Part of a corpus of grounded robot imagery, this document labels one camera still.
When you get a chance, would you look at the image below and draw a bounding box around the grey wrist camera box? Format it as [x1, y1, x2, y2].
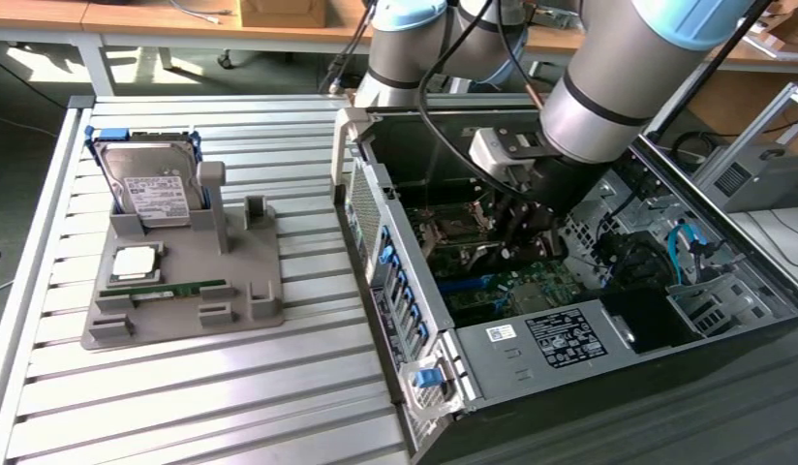
[467, 126, 556, 184]

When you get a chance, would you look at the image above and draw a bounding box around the green motherboard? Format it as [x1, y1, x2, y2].
[398, 186, 587, 326]

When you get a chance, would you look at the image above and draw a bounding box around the wooden desk with white legs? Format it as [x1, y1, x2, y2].
[0, 0, 374, 96]

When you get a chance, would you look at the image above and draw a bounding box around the open grey PC case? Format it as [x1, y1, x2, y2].
[330, 94, 798, 465]

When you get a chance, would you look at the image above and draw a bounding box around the hard disk drive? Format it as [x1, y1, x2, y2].
[83, 125, 210, 217]

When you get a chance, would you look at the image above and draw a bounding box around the grey power supply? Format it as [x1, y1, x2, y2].
[452, 297, 639, 403]

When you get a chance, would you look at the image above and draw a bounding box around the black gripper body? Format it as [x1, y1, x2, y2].
[511, 154, 624, 218]

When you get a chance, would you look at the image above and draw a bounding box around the silver CPU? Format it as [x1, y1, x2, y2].
[110, 246, 162, 283]

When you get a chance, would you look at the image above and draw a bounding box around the black slanted stand pole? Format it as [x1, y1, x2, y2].
[643, 0, 778, 141]

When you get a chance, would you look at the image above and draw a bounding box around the blue expansion slot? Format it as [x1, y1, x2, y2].
[436, 274, 498, 293]

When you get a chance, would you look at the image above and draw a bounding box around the silver hard disk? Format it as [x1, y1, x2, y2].
[95, 139, 196, 229]

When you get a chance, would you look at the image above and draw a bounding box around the grey plastic parts rack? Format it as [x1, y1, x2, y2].
[79, 162, 287, 351]

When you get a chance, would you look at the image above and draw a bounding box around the brown cardboard box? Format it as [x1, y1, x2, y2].
[238, 0, 328, 28]

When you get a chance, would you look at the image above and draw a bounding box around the aluminium profile frame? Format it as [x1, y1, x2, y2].
[727, 81, 798, 164]

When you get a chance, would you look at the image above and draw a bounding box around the black cable with metal plug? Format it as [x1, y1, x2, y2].
[316, 18, 374, 96]

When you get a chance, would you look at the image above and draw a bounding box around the grey metal disk bay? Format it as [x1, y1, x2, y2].
[666, 275, 762, 339]

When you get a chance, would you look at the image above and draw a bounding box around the grey computer tower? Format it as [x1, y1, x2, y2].
[692, 142, 798, 214]

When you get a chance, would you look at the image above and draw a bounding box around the wooden desk with clutter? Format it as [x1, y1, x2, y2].
[520, 0, 798, 141]

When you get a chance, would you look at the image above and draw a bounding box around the metal socket cover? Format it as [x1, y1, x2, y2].
[470, 199, 503, 230]

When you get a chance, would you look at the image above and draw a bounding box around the CPU socket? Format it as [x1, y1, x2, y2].
[414, 202, 496, 246]

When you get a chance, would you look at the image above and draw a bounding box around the green RAM stick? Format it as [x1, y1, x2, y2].
[100, 281, 230, 297]

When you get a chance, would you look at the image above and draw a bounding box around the brown cardboard piece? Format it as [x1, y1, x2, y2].
[763, 0, 798, 54]

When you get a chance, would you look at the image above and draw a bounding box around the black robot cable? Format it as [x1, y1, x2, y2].
[415, 0, 535, 204]

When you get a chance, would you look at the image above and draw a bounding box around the blue disk wire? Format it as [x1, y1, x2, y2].
[666, 220, 707, 292]

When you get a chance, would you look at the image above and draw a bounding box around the white cable on desk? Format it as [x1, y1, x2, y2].
[168, 0, 235, 24]

